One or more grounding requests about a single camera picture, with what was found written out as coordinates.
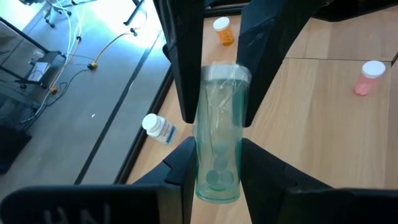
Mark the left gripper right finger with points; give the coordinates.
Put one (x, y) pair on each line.
(280, 193)

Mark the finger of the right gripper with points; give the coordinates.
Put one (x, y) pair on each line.
(186, 46)
(267, 37)

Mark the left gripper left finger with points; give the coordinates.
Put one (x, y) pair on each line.
(180, 186)

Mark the green pill vial white cap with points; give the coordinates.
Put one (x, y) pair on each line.
(220, 124)

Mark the pink pill vial white cap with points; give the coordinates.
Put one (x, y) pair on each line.
(367, 82)

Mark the orange pill bottle white cap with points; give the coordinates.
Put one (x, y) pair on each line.
(224, 34)

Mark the white bottle blue label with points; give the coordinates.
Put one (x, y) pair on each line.
(157, 127)

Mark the clear acrylic tray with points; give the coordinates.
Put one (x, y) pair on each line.
(311, 124)

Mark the black desk base frame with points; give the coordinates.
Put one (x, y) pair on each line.
(25, 35)

